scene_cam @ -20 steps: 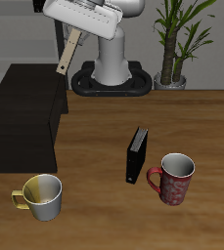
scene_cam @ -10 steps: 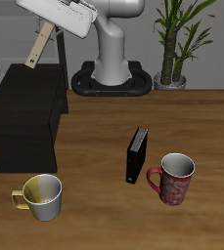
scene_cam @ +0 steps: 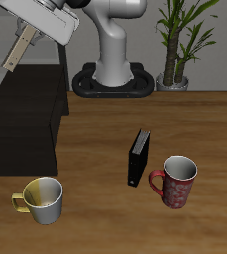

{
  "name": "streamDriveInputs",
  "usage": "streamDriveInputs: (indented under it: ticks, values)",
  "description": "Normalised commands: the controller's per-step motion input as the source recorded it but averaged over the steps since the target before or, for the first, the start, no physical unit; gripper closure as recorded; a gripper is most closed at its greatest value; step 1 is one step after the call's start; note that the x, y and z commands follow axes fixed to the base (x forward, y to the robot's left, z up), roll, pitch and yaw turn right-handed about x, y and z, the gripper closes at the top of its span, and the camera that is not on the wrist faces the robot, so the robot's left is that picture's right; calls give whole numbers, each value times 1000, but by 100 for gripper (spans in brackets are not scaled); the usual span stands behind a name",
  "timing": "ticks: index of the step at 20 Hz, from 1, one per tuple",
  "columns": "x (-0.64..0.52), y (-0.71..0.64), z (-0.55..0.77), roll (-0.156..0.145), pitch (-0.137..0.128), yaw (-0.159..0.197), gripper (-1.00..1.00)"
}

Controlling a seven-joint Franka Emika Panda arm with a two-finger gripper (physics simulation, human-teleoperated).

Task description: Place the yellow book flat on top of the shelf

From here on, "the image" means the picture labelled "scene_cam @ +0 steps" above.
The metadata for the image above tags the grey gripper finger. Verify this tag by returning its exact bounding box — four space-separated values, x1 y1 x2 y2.
30 29 47 47
14 17 29 38

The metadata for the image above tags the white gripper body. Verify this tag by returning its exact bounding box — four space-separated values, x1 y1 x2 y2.
0 0 80 47

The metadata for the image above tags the black book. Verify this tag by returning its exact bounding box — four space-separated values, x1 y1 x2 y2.
127 128 152 189

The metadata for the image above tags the dark wooden cabinet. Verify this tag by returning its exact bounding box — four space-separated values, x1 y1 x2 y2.
0 42 71 178

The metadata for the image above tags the green pot plant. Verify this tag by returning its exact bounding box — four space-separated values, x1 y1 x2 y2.
154 0 221 93

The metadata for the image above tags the yellow and white mug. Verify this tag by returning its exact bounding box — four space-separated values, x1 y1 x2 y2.
11 176 64 226

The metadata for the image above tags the red patterned mug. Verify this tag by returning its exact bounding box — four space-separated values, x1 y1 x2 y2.
148 155 199 210

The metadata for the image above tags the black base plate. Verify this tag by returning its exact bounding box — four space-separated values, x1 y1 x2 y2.
71 61 156 99

